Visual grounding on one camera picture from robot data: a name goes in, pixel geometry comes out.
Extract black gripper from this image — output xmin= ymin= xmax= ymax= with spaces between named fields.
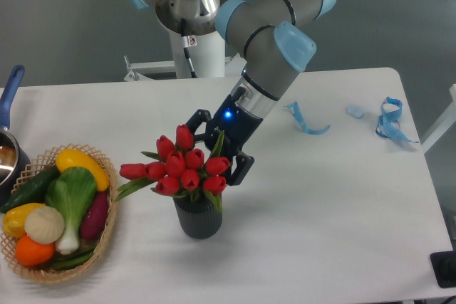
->
xmin=186 ymin=95 xmax=263 ymax=186

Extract red tulip bouquet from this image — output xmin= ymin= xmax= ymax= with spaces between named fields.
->
xmin=115 ymin=125 xmax=231 ymax=211

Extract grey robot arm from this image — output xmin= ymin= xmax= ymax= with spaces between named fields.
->
xmin=131 ymin=0 xmax=337 ymax=185

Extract dark grey ribbed vase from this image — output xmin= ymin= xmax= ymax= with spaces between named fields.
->
xmin=173 ymin=196 xmax=222 ymax=239

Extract blue ribbon strip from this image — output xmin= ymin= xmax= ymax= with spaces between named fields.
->
xmin=284 ymin=101 xmax=331 ymax=135

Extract purple sweet potato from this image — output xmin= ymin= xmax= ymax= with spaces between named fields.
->
xmin=80 ymin=192 xmax=109 ymax=240

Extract green bok choy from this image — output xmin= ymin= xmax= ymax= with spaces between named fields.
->
xmin=45 ymin=167 xmax=97 ymax=255

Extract tangled blue ribbon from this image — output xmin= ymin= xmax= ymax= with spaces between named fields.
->
xmin=375 ymin=97 xmax=419 ymax=144

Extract woven wicker basket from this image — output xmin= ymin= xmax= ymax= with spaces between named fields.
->
xmin=1 ymin=143 xmax=118 ymax=284

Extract green cucumber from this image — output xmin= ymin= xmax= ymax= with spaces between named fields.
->
xmin=1 ymin=165 xmax=60 ymax=214

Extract green bean pods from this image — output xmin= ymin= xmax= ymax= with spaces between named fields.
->
xmin=51 ymin=244 xmax=96 ymax=271

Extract white steamed bun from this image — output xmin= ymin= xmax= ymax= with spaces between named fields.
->
xmin=24 ymin=206 xmax=65 ymax=244

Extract yellow bell pepper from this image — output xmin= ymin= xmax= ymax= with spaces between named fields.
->
xmin=2 ymin=203 xmax=45 ymax=239

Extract orange fruit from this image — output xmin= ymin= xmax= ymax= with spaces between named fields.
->
xmin=15 ymin=235 xmax=55 ymax=266

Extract black device at edge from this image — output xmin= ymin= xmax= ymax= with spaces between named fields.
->
xmin=430 ymin=251 xmax=455 ymax=288

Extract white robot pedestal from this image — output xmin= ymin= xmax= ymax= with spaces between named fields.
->
xmin=124 ymin=31 xmax=246 ymax=81

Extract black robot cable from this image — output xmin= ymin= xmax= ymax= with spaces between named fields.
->
xmin=180 ymin=18 xmax=198 ymax=79

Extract blue handled saucepan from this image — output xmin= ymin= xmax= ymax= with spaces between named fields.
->
xmin=1 ymin=65 xmax=30 ymax=204

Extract white frame at right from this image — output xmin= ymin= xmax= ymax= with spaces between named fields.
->
xmin=421 ymin=84 xmax=455 ymax=154

